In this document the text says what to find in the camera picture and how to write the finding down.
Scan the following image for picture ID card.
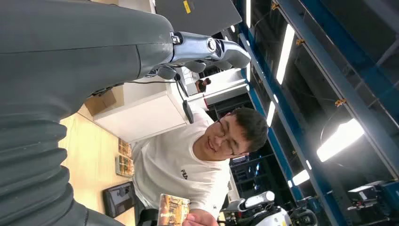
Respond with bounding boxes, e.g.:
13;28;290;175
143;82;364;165
157;193;191;226

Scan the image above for person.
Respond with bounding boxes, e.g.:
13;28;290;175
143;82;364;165
131;107;269;226

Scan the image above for large picture card stack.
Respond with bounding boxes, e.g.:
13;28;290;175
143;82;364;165
115;154;135;178

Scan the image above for small picture card stack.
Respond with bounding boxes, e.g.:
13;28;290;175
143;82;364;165
118;138;132;158

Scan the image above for black office chair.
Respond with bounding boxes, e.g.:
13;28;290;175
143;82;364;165
136;194;160;226

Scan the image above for standing humanoid robot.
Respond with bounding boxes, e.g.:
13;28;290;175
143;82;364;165
222;191;319;226

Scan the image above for brown cardboard piece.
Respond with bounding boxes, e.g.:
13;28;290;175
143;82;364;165
84;89;118;117

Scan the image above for black smartphone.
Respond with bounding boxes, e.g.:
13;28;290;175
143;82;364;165
103;181;137;218

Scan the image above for thin-framed eyeglasses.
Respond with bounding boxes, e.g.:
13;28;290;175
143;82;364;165
217;119;237;157

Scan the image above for white raised counter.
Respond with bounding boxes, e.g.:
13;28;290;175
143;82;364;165
93;68;208;144

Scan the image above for ceiling light strip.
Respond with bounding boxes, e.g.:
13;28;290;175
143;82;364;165
292;169;311;187
266;101;277;128
276;23;295;85
316;118;365;163

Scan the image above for black flat hub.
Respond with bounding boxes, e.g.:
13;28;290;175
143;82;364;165
182;99;194;124

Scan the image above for black hub cable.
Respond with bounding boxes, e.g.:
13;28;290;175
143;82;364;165
126;73;188;104

